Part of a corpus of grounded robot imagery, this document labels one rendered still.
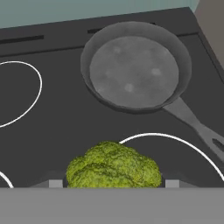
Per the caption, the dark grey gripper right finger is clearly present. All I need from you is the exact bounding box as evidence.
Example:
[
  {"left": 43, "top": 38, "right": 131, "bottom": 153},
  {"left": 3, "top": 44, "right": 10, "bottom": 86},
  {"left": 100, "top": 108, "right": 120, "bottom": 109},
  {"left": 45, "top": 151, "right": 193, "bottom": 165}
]
[{"left": 158, "top": 170, "right": 196, "bottom": 189}]

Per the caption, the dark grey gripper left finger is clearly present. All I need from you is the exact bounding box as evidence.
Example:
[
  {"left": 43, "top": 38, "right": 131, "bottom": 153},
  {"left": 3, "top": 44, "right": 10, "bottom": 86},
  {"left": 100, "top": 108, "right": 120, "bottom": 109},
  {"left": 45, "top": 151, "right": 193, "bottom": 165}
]
[{"left": 31, "top": 170, "right": 70, "bottom": 189}]

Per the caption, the green broccoli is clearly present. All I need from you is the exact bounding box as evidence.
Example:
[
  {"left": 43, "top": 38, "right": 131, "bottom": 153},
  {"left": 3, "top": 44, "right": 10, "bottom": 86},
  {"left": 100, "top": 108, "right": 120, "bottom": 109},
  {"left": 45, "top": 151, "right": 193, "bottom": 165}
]
[{"left": 66, "top": 140, "right": 163, "bottom": 189}]

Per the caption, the grey frying pan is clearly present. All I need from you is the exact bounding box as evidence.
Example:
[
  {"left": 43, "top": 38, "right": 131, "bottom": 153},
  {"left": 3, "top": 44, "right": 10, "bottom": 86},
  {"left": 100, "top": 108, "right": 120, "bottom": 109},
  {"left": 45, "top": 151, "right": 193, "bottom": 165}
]
[{"left": 80, "top": 20, "right": 224, "bottom": 163}]

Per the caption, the black hob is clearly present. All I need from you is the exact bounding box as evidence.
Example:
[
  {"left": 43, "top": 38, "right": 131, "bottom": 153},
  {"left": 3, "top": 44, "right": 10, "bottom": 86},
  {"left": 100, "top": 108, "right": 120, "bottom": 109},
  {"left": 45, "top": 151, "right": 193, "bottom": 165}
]
[{"left": 0, "top": 6, "right": 224, "bottom": 189}]

